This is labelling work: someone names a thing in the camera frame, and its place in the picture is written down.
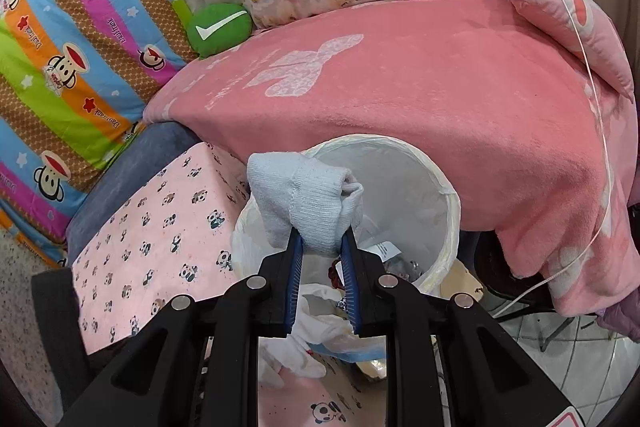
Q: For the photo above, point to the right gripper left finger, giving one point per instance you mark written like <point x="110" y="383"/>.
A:
<point x="195" y="363"/>

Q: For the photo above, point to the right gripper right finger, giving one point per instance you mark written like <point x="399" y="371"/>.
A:
<point x="448" y="361"/>

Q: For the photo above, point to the white paper clothing tag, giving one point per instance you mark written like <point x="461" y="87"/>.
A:
<point x="385" y="250"/>

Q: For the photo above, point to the dark red velvet scrunchie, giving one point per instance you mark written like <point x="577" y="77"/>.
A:
<point x="334" y="276"/>

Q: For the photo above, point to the white sock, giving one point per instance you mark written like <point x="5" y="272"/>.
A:
<point x="296" y="192"/>

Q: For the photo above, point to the white lined trash bin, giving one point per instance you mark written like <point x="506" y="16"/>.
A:
<point x="406" y="200"/>

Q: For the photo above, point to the pink panda print cloth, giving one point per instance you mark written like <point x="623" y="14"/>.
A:
<point x="173" y="237"/>

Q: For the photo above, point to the blue-grey upholstered stool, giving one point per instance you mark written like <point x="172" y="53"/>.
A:
<point x="153" y="149"/>

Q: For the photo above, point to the pink bed blanket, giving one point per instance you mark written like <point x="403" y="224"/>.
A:
<point x="538" y="151"/>

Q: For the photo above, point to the colourful monkey print quilt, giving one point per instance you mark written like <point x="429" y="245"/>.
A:
<point x="75" y="78"/>

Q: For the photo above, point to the green checkmark cushion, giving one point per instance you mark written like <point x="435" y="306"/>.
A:
<point x="218" y="27"/>

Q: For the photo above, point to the pink small pillow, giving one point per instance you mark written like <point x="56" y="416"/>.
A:
<point x="584" y="29"/>

